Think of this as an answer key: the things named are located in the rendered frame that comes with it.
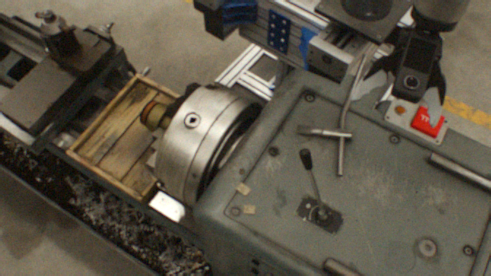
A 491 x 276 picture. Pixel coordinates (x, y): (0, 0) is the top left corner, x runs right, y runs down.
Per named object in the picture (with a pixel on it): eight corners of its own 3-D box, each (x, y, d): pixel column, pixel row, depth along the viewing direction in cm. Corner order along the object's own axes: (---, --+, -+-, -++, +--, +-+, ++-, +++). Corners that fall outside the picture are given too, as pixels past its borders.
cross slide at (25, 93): (120, 46, 149) (118, 37, 145) (34, 136, 131) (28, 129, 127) (86, 28, 154) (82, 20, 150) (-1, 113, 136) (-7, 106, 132)
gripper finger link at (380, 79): (356, 86, 81) (398, 63, 75) (351, 104, 77) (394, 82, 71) (346, 74, 80) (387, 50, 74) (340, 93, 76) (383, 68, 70)
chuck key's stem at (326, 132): (297, 135, 93) (350, 142, 92) (297, 130, 91) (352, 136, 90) (297, 127, 94) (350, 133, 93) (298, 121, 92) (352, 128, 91)
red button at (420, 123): (442, 121, 95) (446, 116, 93) (433, 141, 93) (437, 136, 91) (418, 109, 97) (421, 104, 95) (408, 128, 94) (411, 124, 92)
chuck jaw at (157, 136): (193, 144, 109) (164, 179, 103) (194, 155, 113) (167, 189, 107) (158, 125, 112) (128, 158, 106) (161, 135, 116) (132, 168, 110)
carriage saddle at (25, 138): (129, 58, 154) (126, 47, 149) (39, 156, 135) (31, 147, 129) (70, 28, 162) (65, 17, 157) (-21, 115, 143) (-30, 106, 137)
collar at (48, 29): (71, 22, 129) (69, 15, 126) (53, 39, 125) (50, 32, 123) (54, 13, 131) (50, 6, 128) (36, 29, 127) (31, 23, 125)
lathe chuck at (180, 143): (256, 125, 129) (245, 73, 100) (199, 215, 122) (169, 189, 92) (231, 112, 132) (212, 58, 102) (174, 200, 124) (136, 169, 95)
